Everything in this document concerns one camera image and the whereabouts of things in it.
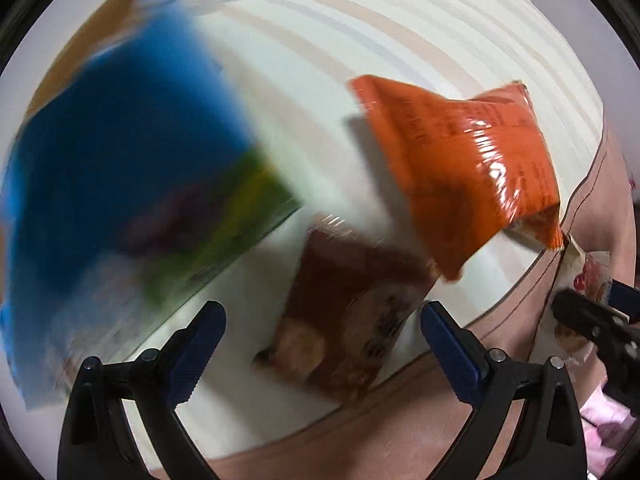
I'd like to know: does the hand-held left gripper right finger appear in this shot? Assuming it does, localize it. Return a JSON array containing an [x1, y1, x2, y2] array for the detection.
[[421, 301, 585, 480]]

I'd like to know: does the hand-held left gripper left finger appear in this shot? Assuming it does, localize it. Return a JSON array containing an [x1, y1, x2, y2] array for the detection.
[[56, 300, 227, 480]]

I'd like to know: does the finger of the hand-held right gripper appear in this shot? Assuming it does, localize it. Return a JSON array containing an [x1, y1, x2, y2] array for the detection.
[[607, 277, 640, 323], [551, 287, 640, 411]]

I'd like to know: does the white cookie snack packet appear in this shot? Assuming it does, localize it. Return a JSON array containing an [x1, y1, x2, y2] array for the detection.
[[552, 232, 613, 361]]

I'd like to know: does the brown snack packet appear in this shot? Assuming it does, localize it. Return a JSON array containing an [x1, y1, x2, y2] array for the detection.
[[252, 215, 441, 403]]

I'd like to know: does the blue printed cardboard box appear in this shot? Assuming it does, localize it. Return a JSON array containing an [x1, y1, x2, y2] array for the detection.
[[0, 0, 303, 411]]

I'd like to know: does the pink packet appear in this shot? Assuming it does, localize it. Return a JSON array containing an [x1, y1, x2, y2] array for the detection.
[[577, 390, 640, 480]]

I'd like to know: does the large orange snack packet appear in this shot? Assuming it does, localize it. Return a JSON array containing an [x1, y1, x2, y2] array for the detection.
[[347, 74, 566, 282]]

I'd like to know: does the pink striped cat blanket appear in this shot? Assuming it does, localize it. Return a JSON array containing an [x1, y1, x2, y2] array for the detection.
[[0, 0, 640, 480]]

